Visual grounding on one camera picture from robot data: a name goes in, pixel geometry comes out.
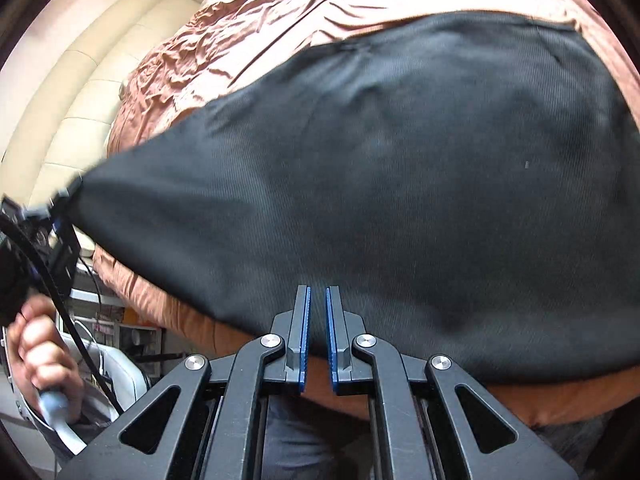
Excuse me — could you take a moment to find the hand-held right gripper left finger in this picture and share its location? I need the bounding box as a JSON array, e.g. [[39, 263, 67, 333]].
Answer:
[[60, 285, 312, 480]]

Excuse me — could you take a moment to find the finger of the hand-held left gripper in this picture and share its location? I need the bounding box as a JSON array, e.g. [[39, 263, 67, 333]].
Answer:
[[50, 176, 85, 212]]

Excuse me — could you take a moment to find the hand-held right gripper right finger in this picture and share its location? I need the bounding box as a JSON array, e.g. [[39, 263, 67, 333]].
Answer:
[[326, 285, 581, 480]]

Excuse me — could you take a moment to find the dark grey sleeveless top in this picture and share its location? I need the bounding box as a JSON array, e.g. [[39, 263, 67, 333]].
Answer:
[[70, 10, 640, 401]]

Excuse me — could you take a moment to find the person's left hand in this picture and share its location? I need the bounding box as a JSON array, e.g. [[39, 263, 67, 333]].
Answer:
[[7, 294, 87, 426]]

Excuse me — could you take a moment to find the cream padded headboard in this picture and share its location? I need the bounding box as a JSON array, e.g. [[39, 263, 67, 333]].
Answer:
[[0, 0, 211, 256]]

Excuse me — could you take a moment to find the low shelf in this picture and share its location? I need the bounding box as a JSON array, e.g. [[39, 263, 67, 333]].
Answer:
[[65, 287, 168, 361]]

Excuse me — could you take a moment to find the white rounded object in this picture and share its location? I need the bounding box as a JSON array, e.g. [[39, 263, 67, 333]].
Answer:
[[75, 337, 153, 413]]

